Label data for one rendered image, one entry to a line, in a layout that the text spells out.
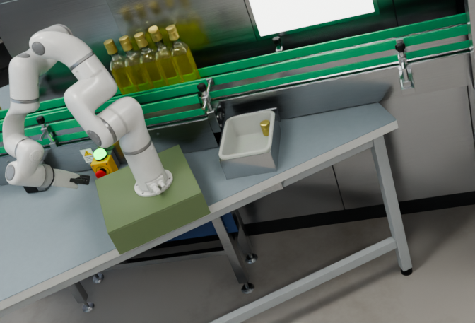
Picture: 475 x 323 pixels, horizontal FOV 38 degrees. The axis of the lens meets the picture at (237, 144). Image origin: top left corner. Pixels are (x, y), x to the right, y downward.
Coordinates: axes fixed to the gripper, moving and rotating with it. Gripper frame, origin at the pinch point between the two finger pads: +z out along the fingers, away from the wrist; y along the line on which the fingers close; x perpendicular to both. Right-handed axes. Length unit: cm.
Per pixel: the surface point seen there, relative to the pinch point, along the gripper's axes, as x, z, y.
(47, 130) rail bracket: 13.5, -4.2, -19.2
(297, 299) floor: -34, 84, 41
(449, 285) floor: -15, 104, 92
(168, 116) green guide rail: 26.4, 16.8, 17.1
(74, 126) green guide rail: 16.8, 2.1, -12.7
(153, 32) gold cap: 53, 6, 14
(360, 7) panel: 75, 49, 64
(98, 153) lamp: 9.1, 6.8, -2.9
